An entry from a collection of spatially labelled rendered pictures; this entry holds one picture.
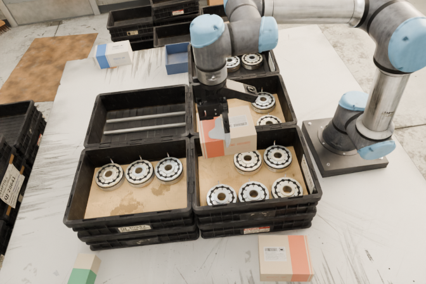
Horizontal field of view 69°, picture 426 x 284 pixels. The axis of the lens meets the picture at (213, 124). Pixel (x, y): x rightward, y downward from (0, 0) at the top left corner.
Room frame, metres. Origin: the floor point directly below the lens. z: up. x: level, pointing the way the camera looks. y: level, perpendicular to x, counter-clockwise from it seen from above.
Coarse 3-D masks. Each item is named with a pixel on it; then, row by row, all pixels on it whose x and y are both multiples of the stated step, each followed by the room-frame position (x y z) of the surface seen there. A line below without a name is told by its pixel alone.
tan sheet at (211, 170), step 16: (208, 160) 0.70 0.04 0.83; (224, 160) 0.69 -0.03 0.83; (208, 176) 0.63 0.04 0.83; (224, 176) 0.62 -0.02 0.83; (240, 176) 0.61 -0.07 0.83; (256, 176) 0.61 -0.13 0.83; (272, 176) 0.60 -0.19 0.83; (288, 176) 0.59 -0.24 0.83; (288, 192) 0.53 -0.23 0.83; (304, 192) 0.52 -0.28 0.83
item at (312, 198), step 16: (272, 128) 0.74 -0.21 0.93; (288, 128) 0.73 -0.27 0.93; (192, 144) 0.71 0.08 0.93; (304, 144) 0.65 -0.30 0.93; (192, 160) 0.64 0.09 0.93; (192, 176) 0.57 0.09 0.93; (192, 192) 0.52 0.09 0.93; (320, 192) 0.46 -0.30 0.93; (208, 208) 0.45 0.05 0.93; (224, 208) 0.45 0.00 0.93; (240, 208) 0.45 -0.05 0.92; (256, 208) 0.45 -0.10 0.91
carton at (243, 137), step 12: (228, 108) 0.68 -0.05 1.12; (240, 108) 0.67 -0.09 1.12; (204, 120) 0.64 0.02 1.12; (240, 120) 0.62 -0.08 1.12; (252, 120) 0.61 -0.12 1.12; (204, 132) 0.59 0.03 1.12; (240, 132) 0.57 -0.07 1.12; (252, 132) 0.57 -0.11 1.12; (204, 144) 0.55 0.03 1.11; (216, 144) 0.56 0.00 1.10; (240, 144) 0.56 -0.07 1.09; (252, 144) 0.56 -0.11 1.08; (204, 156) 0.55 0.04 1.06; (216, 156) 0.56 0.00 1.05
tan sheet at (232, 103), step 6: (276, 96) 1.00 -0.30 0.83; (228, 102) 1.00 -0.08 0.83; (234, 102) 1.00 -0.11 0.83; (240, 102) 0.99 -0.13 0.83; (246, 102) 0.99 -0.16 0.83; (276, 102) 0.97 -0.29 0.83; (276, 108) 0.93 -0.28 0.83; (252, 114) 0.91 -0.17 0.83; (258, 114) 0.91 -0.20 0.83; (264, 114) 0.90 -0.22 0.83; (270, 114) 0.90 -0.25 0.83; (276, 114) 0.89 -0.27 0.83; (282, 114) 0.89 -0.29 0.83; (282, 120) 0.86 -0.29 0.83
